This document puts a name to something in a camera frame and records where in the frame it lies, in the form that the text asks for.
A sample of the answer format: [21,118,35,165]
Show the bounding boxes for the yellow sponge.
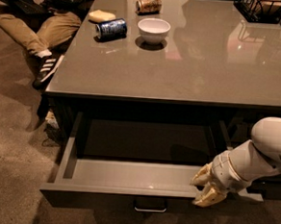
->
[89,10,115,23]

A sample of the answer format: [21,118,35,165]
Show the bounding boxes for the white ceramic bowl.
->
[138,18,170,45]

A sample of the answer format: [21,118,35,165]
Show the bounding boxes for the seated person khaki pants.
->
[0,0,94,58]

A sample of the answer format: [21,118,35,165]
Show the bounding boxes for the dark grey top drawer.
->
[40,112,262,213]

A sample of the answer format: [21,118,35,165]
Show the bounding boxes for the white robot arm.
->
[191,117,281,207]

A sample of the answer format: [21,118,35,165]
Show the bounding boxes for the black wire basket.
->
[234,0,281,24]

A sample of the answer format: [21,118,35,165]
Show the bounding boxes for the dark grey drawer cabinet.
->
[37,0,281,202]

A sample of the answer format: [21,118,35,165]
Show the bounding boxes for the black white striped sneaker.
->
[33,53,64,89]

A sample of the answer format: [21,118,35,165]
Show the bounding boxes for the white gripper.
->
[191,151,251,208]

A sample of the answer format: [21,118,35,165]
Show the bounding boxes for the tan soda can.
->
[136,0,163,14]

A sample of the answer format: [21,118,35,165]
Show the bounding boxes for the blue soda can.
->
[95,18,127,40]

